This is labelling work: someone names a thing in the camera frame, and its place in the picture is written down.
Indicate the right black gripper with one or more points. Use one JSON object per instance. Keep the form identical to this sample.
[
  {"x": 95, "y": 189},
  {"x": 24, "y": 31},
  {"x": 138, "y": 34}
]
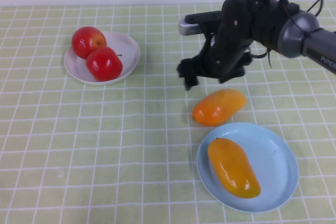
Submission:
[{"x": 233, "y": 37}]

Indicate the orange mango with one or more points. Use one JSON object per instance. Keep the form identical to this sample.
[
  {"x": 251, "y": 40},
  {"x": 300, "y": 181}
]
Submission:
[{"x": 219, "y": 107}]

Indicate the yellow mango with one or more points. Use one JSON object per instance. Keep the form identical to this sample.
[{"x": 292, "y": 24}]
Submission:
[{"x": 233, "y": 167}]

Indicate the red apple with dark stem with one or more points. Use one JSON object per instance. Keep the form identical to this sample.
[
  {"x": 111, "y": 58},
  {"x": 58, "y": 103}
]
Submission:
[{"x": 104, "y": 64}]

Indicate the red apple with yellow blush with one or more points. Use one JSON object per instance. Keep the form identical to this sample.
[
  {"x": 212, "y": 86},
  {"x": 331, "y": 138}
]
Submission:
[{"x": 87, "y": 41}]

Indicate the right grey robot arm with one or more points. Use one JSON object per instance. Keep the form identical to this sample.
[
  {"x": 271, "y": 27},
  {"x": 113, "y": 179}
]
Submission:
[{"x": 296, "y": 35}]

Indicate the white round plate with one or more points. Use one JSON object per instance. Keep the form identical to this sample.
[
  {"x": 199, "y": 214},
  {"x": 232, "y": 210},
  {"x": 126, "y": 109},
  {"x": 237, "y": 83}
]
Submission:
[{"x": 126, "y": 56}]

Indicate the light blue round plate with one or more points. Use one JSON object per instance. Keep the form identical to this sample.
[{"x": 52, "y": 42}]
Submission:
[{"x": 278, "y": 155}]

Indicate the green checked tablecloth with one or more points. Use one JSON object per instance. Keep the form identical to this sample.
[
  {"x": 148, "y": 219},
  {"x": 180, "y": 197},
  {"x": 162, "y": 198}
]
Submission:
[{"x": 78, "y": 155}]

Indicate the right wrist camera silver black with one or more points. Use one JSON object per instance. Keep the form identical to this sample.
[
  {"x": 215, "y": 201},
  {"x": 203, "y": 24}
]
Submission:
[{"x": 199, "y": 22}]

